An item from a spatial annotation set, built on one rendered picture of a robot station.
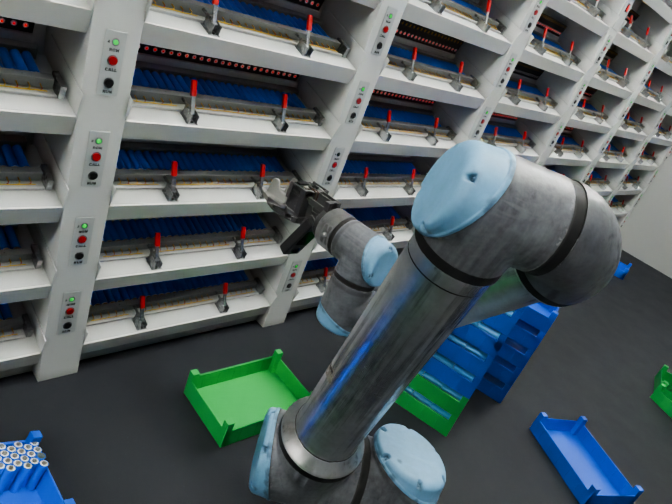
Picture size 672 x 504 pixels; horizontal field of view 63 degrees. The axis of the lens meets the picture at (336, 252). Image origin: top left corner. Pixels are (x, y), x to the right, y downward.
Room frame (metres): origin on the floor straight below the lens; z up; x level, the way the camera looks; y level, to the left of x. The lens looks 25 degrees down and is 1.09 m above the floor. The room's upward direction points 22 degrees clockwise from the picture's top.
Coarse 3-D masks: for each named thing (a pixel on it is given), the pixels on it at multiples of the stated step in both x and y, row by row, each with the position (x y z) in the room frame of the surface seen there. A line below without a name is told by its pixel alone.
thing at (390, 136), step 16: (384, 96) 1.93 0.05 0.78; (400, 96) 1.99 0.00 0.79; (368, 112) 1.80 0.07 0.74; (384, 112) 1.88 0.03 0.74; (400, 112) 1.97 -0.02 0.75; (416, 112) 2.07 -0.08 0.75; (432, 112) 2.16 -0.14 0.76; (368, 128) 1.74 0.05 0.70; (384, 128) 1.74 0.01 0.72; (400, 128) 1.88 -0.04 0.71; (416, 128) 1.94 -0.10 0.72; (432, 128) 2.01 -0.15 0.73; (448, 128) 2.12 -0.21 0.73; (352, 144) 1.61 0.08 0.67; (368, 144) 1.66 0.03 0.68; (384, 144) 1.72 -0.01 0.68; (400, 144) 1.78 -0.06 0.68; (416, 144) 1.86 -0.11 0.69; (432, 144) 1.94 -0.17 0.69; (448, 144) 2.05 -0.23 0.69
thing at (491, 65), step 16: (480, 0) 2.20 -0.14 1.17; (496, 0) 2.16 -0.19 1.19; (512, 0) 2.13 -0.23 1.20; (528, 0) 2.10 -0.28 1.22; (544, 0) 2.14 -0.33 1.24; (512, 16) 2.11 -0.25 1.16; (528, 16) 2.10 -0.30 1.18; (464, 48) 2.19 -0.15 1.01; (480, 48) 2.15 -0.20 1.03; (512, 48) 2.10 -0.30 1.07; (480, 64) 2.13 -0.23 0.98; (496, 64) 2.10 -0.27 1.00; (496, 80) 2.10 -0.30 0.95; (496, 96) 2.14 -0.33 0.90; (448, 112) 2.16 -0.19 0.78; (464, 112) 2.12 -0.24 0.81; (480, 112) 2.09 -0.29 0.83; (464, 128) 2.10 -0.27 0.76; (432, 160) 2.14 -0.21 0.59
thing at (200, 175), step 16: (128, 176) 1.14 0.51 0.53; (144, 176) 1.17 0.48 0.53; (160, 176) 1.20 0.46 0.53; (176, 176) 1.24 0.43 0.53; (192, 176) 1.27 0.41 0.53; (208, 176) 1.31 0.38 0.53; (224, 176) 1.35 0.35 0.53; (240, 176) 1.39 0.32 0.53; (256, 176) 1.43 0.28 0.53; (272, 176) 1.48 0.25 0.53; (288, 176) 1.53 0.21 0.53
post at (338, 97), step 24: (336, 0) 1.62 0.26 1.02; (384, 0) 1.53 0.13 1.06; (360, 24) 1.55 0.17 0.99; (384, 48) 1.59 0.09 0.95; (360, 72) 1.54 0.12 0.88; (336, 96) 1.55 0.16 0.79; (360, 120) 1.60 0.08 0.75; (336, 144) 1.55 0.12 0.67; (312, 168) 1.55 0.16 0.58; (312, 240) 1.59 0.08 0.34; (288, 264) 1.54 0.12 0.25
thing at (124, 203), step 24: (192, 144) 1.38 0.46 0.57; (216, 144) 1.44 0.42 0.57; (288, 168) 1.60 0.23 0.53; (120, 192) 1.10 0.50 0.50; (144, 192) 1.14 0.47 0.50; (192, 192) 1.24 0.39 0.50; (216, 192) 1.30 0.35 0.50; (240, 192) 1.36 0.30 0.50; (120, 216) 1.08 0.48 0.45; (144, 216) 1.13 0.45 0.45; (168, 216) 1.18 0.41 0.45
